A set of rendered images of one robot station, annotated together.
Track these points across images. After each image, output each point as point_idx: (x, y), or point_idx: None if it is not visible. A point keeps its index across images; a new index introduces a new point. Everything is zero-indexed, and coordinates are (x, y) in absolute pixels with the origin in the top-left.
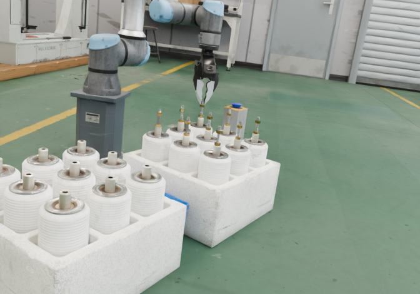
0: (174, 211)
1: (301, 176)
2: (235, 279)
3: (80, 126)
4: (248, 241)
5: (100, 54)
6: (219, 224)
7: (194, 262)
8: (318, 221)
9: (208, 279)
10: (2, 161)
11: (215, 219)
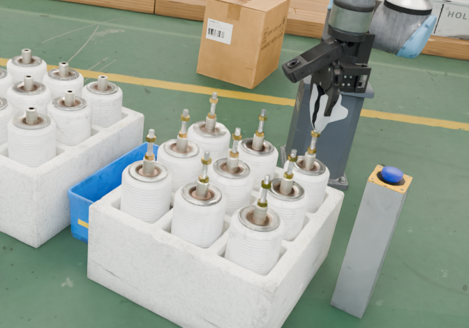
0: (15, 170)
1: None
2: (7, 299)
3: (294, 107)
4: (114, 319)
5: (327, 17)
6: (95, 255)
7: (48, 261)
8: None
9: (8, 273)
10: (26, 54)
11: (88, 242)
